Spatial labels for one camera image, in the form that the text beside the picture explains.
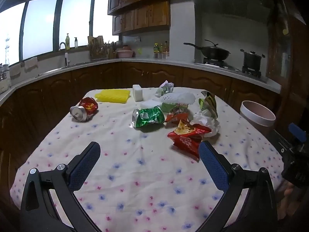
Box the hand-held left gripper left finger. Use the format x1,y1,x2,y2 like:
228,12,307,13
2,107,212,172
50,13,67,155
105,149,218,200
20,141,102,232

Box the green snack packet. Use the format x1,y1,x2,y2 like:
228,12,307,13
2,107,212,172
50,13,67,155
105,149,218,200
162,103,189,113

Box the kitchen window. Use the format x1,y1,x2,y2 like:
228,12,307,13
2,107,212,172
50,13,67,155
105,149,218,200
0,0,120,66

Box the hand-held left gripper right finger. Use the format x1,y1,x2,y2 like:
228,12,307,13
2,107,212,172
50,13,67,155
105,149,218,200
193,141,281,232

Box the brown wooden door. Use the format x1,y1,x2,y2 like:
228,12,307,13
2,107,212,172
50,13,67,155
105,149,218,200
266,0,309,132

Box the white sponge block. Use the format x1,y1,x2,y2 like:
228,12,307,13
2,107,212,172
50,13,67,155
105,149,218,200
132,84,143,101

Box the white kitchen countertop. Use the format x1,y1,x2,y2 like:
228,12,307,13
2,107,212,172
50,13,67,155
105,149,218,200
0,57,282,102

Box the crushed red can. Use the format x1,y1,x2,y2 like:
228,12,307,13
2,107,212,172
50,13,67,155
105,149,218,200
70,97,99,122

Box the wooden upper cabinets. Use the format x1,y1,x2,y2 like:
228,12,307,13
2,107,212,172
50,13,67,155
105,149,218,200
106,0,266,36

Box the wooden cutting board rack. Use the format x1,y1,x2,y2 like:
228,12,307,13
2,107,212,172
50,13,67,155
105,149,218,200
87,36,109,61

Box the black cooking pot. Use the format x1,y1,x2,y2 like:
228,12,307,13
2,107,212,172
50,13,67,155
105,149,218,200
240,49,265,68

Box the wooden lower cabinets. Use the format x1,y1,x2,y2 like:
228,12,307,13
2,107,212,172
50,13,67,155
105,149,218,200
0,61,280,155

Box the green gold foil wrapper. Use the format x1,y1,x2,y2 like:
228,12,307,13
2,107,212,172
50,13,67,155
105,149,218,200
199,90,218,118

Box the small red snack packet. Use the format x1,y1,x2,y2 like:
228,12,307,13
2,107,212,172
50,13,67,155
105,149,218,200
165,112,189,124

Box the yellow sponge cloth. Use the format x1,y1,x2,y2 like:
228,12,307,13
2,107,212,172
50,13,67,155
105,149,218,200
95,89,131,104

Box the gas stove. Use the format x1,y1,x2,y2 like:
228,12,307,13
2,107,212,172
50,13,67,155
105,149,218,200
195,58,268,83

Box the pink trash bin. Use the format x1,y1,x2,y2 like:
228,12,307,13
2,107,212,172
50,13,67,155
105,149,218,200
240,100,276,136

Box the crumpled green white wrapper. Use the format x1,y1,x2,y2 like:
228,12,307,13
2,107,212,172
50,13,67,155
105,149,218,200
155,80,175,97

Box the hanging white towel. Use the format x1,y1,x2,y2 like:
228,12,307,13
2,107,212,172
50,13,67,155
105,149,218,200
10,64,21,78
24,57,38,69

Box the pink basin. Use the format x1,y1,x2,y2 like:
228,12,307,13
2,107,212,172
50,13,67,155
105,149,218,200
116,45,135,58

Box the floral white tablecloth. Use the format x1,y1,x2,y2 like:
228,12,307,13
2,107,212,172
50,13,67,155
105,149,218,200
10,87,285,232

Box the white plastic bag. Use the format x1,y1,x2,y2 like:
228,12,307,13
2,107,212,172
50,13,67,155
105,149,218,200
191,110,221,137

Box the white countertop appliance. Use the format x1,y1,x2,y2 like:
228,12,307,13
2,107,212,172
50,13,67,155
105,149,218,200
0,64,11,94

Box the large red chip bag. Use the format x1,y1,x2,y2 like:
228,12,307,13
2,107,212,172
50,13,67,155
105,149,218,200
167,119,211,160

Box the chrome faucet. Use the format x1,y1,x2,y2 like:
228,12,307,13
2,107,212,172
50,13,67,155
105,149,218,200
59,42,71,67

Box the wooden cabinets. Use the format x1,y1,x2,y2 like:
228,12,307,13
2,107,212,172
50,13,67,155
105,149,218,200
0,61,280,155
106,0,266,36

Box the crushed green can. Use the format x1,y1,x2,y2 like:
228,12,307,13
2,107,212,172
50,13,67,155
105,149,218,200
132,106,165,128

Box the black wok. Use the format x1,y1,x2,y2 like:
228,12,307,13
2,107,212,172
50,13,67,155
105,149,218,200
183,40,231,61

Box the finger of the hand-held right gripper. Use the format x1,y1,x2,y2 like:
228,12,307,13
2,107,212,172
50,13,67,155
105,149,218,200
273,129,300,155
288,123,309,143

